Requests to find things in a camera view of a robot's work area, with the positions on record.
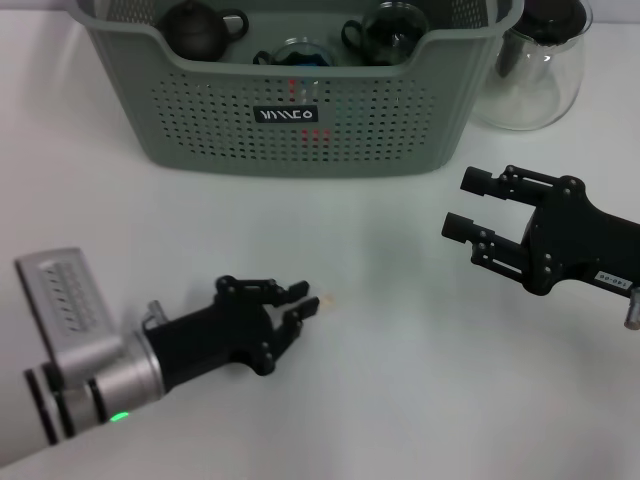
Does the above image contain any glass teacup black base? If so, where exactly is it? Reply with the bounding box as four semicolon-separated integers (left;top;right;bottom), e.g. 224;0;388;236
252;36;339;67
341;1;432;67

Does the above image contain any grey perforated storage bin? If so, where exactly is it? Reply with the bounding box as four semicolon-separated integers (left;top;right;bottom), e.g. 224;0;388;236
67;0;526;180

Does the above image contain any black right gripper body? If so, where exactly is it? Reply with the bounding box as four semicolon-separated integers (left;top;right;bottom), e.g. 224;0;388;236
518;174;640;297

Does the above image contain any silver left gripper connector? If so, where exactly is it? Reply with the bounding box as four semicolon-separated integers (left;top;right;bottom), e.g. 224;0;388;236
143;298;167;329

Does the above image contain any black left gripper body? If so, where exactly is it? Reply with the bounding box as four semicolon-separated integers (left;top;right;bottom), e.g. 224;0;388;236
142;275;280;397

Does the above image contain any dark brown clay teapot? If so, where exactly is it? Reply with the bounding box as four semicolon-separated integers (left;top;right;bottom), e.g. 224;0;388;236
158;0;250;61

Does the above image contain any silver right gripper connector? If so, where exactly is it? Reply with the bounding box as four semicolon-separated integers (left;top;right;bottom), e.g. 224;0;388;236
624;287;640;331

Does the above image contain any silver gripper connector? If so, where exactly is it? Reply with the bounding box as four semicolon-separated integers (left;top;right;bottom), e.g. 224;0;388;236
143;298;167;329
624;287;640;331

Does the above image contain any glass carafe black lid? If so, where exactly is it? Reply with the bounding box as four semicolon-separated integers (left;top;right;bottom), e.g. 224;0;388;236
469;0;595;132

